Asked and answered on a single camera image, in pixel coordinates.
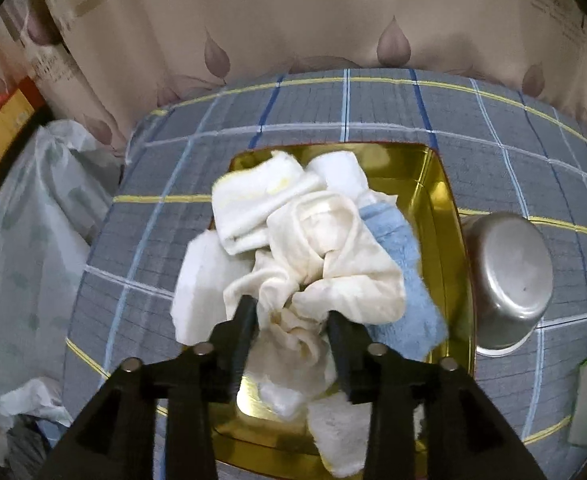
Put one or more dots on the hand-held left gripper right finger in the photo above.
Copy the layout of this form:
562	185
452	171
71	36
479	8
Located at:
346	360

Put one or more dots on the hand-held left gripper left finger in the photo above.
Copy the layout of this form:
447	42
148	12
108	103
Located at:
238	350

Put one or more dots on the small white cloth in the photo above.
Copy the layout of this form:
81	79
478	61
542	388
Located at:
283	400

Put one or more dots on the white fluffy cloth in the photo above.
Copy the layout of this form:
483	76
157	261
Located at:
333	440

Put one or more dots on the light blue towel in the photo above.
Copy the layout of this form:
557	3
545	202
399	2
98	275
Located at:
413	285

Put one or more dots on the cream cloth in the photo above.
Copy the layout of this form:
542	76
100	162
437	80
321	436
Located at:
333	240

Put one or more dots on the gold tin box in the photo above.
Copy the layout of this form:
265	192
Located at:
438	200

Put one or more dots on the steel bowl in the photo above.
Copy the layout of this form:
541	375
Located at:
508	270

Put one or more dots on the crumpled white plastic bag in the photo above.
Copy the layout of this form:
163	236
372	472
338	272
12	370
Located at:
18	410

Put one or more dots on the dark cloth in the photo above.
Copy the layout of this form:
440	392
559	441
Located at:
23	450

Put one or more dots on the grey plaid bedsheet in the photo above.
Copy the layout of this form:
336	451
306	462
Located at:
498	170

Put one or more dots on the red and yellow box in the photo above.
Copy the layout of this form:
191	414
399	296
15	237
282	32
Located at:
3	125

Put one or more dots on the beige printed curtain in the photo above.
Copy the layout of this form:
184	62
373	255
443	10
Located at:
323	20

